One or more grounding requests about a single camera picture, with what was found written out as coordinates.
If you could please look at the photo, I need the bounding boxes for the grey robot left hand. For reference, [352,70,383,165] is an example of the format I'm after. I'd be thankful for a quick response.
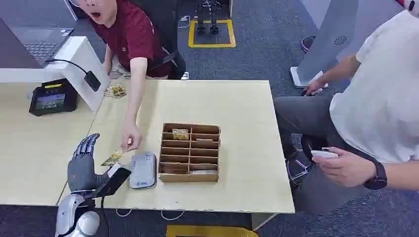
[67,133,111,196]

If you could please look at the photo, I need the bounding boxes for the red-shirted person's hand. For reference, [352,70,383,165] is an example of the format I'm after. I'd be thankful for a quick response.
[121,121,144,153]

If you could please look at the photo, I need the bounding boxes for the white-shirted person's bare hand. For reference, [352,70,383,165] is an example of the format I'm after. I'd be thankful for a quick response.
[302,79,328,97]

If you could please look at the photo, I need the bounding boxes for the white-shirted person's hand with watch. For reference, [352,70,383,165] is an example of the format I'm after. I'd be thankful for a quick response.
[311,147,377,189]

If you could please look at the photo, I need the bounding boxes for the white remote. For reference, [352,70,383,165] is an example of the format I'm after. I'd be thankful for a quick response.
[310,150,340,160]

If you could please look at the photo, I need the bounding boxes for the yellow printed card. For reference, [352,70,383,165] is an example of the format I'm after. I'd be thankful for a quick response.
[100,150,124,167]

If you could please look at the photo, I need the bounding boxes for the black wristwatch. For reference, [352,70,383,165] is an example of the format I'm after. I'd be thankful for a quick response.
[363,158,388,191]

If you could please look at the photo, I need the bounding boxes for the dark shoe with pale sole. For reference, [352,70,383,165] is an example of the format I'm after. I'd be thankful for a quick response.
[300,35,317,54]

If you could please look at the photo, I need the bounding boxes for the stack of yellow cards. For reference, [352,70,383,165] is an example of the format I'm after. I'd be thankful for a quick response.
[103,83,127,99]

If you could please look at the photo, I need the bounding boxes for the yellow card standing in slot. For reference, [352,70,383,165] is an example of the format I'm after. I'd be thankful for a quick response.
[172,128,190,141]

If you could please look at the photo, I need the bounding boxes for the black patterned shoe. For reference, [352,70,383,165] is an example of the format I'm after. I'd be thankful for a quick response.
[285,150,316,188]

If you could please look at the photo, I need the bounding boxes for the person in white shirt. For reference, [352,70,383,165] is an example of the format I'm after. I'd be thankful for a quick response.
[273,0,419,217]

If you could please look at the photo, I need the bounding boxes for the wooden card box with slots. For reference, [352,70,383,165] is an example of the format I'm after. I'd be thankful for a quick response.
[158,122,221,184]

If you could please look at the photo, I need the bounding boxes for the black power adapter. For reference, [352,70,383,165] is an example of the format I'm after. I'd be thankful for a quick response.
[84,70,102,92]

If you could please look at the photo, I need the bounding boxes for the black device with screen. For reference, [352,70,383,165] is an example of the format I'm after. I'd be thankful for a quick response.
[28,78,79,117]

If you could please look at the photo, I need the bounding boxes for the white desk riser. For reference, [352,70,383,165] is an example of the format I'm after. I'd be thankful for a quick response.
[0,36,111,112]

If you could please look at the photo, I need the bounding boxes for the person in red shirt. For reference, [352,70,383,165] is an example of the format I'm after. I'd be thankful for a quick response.
[69,0,174,153]

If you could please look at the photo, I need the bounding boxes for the black office chair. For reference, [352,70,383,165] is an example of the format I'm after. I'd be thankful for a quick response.
[129,0,188,80]

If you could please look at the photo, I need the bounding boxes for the yellow floor tape square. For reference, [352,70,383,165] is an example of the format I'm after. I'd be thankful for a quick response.
[188,19,237,49]

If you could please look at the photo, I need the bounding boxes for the yellow sheet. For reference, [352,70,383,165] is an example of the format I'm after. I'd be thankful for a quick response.
[165,225,259,237]

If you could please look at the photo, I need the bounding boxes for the black robot legs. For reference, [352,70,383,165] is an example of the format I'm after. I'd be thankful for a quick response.
[195,0,220,36]

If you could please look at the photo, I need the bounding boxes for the grey laptop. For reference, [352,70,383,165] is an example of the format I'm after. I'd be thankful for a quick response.
[0,18,75,70]

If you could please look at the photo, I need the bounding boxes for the white cable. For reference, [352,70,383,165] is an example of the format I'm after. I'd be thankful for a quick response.
[115,208,186,222]

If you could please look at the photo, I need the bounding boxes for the black power cable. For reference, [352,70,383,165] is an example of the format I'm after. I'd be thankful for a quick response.
[45,58,89,75]

